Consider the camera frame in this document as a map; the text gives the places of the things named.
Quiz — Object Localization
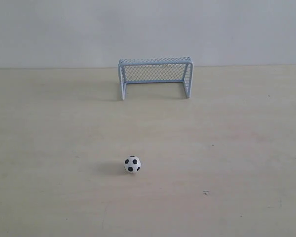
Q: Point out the white miniature goal with net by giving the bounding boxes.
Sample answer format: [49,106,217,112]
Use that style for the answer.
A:
[118,57,194,100]

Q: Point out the black and white soccer ball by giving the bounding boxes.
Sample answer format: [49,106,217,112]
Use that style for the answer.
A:
[124,156,141,173]

